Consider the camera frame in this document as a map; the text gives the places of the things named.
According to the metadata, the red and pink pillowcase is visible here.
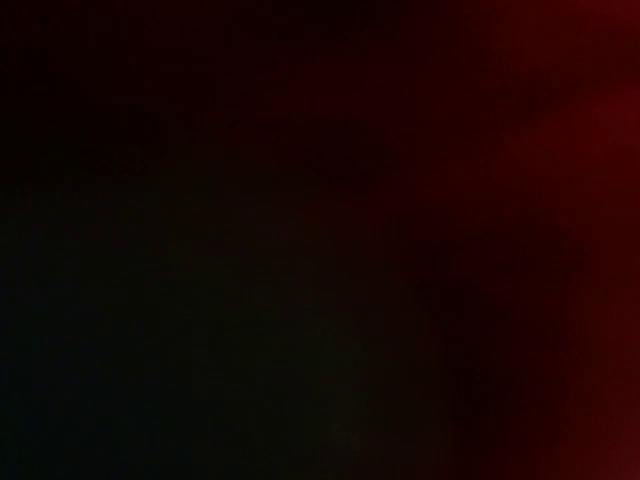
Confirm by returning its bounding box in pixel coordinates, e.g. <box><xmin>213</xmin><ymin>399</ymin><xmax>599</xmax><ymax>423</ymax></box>
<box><xmin>1</xmin><ymin>1</ymin><xmax>639</xmax><ymax>479</ymax></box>

